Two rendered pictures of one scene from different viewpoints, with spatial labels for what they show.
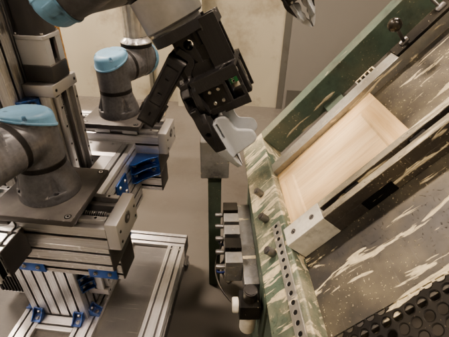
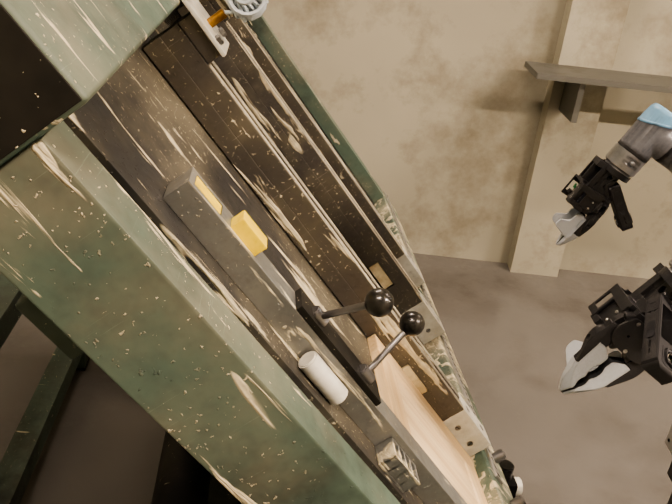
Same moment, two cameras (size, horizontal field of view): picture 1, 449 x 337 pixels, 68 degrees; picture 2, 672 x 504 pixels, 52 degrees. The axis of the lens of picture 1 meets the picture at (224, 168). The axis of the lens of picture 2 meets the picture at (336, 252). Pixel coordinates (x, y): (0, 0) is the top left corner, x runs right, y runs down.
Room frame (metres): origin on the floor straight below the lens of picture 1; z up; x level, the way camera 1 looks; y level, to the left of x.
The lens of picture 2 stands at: (1.85, -0.65, 1.94)
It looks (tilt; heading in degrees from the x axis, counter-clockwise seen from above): 26 degrees down; 175
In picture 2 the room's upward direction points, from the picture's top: 6 degrees clockwise
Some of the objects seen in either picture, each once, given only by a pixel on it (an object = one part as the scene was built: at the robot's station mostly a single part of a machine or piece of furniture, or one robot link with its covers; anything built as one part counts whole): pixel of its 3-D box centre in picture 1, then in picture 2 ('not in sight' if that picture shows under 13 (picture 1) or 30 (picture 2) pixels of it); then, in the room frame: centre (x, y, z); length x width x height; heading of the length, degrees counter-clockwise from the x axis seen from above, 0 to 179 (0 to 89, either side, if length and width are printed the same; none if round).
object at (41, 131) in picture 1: (29, 134); not in sight; (0.69, 0.46, 1.20); 0.13 x 0.12 x 0.14; 161
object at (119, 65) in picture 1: (113, 69); not in sight; (1.20, 0.41, 1.20); 0.13 x 0.12 x 0.14; 152
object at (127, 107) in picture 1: (117, 99); not in sight; (1.19, 0.41, 1.09); 0.15 x 0.15 x 0.10
